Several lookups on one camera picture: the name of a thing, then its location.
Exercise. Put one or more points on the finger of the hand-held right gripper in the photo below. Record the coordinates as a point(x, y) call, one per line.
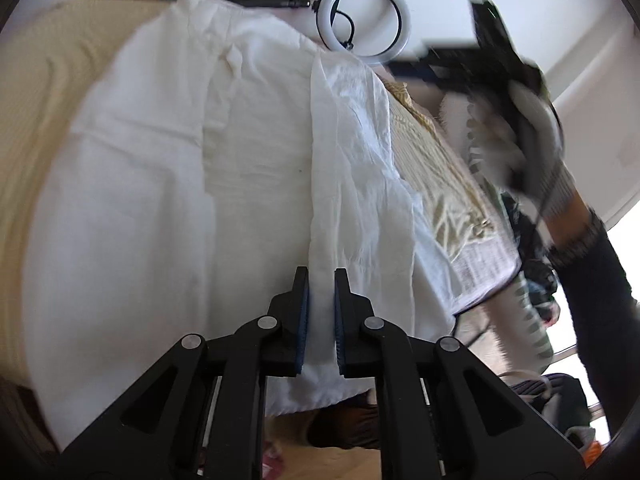
point(412, 69)

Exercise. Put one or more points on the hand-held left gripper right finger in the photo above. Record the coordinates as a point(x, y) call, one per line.
point(340, 330)

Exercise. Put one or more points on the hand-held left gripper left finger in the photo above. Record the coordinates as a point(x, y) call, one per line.
point(303, 330)

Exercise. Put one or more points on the white cotton garment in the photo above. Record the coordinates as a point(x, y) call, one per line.
point(150, 185)

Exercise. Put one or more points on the person's right forearm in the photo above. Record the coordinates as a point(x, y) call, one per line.
point(600, 300)

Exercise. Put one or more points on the person's right hand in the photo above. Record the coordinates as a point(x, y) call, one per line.
point(547, 125)

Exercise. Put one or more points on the brown cloth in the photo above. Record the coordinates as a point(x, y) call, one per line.
point(345, 425)

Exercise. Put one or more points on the green patterned white pillow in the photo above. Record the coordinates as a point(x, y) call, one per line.
point(535, 340)

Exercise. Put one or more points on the dark knit cloth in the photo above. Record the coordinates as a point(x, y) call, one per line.
point(545, 400)

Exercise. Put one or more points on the yellow striped bed sheet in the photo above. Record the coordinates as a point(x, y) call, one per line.
point(30, 110)

